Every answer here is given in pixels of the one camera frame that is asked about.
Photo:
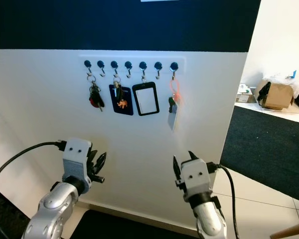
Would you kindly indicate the black framed badge holder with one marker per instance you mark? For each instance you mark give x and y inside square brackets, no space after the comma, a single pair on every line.
[145,99]

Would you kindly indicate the dark blue holder with keys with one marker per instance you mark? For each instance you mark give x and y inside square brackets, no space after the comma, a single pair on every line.
[113,103]

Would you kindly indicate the white wall sign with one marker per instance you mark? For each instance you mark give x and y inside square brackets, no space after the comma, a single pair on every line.
[159,0]

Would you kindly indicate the white and teal box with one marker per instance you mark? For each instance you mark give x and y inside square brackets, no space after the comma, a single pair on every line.
[245,93]

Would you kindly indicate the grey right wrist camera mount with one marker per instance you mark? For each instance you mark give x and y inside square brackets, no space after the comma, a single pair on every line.
[198,177]

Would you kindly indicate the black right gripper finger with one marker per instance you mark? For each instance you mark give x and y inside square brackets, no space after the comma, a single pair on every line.
[177,168]
[193,156]

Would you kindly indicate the white wall hook rack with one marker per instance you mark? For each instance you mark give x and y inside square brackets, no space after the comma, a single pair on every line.
[134,59]

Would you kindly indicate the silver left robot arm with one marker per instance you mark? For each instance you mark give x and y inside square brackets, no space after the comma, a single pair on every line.
[52,209]

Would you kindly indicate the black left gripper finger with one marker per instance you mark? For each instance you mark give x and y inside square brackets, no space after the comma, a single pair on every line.
[93,160]
[102,162]

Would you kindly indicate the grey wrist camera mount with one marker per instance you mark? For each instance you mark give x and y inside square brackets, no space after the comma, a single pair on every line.
[77,154]
[198,177]

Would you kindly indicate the small blue item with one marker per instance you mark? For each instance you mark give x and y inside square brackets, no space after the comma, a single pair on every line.
[293,74]

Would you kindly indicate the brown cardboard box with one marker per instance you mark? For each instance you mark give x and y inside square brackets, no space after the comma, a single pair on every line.
[279,95]

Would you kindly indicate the wooden rail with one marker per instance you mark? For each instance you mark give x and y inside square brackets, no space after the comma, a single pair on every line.
[291,230]

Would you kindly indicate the dark grey floor mat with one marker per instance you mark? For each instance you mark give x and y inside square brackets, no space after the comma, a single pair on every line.
[264,149]

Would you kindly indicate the white plastic bag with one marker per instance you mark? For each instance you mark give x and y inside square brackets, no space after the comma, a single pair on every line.
[281,78]

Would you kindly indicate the small black key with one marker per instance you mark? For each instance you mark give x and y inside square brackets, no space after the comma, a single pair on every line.
[171,103]

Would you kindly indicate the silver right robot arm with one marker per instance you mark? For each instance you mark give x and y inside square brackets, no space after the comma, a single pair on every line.
[208,221]

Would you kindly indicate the key bunch with red fob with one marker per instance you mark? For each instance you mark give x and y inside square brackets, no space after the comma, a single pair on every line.
[95,95]

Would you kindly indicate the grey card tag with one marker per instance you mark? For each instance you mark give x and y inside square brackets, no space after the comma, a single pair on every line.
[173,119]

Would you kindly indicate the dark blue knob hook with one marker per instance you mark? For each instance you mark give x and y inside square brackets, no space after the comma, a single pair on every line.
[174,65]
[128,64]
[142,64]
[87,63]
[114,64]
[158,64]
[100,63]

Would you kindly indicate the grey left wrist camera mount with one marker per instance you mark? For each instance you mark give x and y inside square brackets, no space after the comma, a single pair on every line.
[77,154]

